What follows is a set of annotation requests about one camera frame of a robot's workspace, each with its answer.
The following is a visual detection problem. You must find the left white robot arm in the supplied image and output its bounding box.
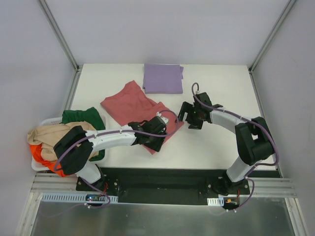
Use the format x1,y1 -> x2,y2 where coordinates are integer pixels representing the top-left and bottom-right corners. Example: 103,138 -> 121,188
54,116 -> 169,191

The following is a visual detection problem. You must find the white cable duct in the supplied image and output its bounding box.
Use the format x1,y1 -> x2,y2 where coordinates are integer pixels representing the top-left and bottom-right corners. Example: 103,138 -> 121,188
41,193 -> 119,204
207,197 -> 224,207

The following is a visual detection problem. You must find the orange t shirt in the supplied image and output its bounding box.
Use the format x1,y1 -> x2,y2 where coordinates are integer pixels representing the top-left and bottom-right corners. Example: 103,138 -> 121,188
30,145 -> 67,177

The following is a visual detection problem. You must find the pink t shirt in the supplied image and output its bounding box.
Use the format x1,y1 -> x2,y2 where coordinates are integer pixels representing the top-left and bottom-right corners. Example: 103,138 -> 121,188
100,80 -> 185,155

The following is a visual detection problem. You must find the folded purple t shirt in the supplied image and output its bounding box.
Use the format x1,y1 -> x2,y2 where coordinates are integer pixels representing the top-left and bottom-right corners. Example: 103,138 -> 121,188
142,63 -> 184,94

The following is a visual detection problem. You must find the right aluminium frame post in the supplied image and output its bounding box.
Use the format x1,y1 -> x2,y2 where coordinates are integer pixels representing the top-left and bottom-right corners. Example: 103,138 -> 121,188
249,0 -> 298,74

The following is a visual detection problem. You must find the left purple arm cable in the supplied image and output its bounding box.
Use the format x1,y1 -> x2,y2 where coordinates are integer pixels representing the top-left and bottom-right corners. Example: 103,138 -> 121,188
55,110 -> 180,173

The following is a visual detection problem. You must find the left white cable duct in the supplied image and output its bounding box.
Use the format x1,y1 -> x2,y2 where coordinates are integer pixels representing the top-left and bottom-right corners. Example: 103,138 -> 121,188
41,193 -> 119,204

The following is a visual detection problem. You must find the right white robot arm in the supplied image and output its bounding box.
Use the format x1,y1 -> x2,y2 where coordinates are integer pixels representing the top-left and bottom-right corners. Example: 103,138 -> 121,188
178,92 -> 275,196

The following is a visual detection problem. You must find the left aluminium frame post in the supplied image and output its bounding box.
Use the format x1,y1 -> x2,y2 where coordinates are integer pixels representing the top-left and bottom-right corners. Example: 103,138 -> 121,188
37,0 -> 80,72

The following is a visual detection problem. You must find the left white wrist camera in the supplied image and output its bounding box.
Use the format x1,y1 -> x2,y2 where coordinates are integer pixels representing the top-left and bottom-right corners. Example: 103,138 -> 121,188
156,112 -> 169,126

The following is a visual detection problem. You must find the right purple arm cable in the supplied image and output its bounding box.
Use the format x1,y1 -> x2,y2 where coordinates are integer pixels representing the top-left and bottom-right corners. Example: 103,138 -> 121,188
191,83 -> 280,182

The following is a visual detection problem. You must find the beige t shirt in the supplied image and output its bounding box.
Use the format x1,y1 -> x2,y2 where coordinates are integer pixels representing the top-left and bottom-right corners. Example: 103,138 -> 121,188
27,121 -> 96,166

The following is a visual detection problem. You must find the aluminium frame post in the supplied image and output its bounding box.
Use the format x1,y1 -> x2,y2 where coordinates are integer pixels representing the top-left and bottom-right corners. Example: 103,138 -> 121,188
249,0 -> 298,74
37,0 -> 80,72

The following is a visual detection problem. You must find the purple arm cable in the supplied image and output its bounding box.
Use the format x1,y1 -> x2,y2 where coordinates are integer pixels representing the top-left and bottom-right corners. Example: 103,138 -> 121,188
191,83 -> 280,182
55,110 -> 180,173

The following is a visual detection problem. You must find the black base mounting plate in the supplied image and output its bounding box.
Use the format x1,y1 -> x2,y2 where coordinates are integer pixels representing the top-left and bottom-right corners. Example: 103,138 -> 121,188
73,167 -> 251,204

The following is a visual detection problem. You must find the green t shirt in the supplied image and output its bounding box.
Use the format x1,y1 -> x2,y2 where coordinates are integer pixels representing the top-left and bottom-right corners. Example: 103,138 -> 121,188
61,107 -> 107,162

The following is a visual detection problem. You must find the right white cable duct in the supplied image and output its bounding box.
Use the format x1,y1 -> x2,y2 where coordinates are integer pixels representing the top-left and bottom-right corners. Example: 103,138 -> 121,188
207,197 -> 224,207

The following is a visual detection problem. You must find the white laundry basket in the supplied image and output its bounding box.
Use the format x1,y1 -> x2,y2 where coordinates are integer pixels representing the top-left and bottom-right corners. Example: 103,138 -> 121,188
31,115 -> 108,172

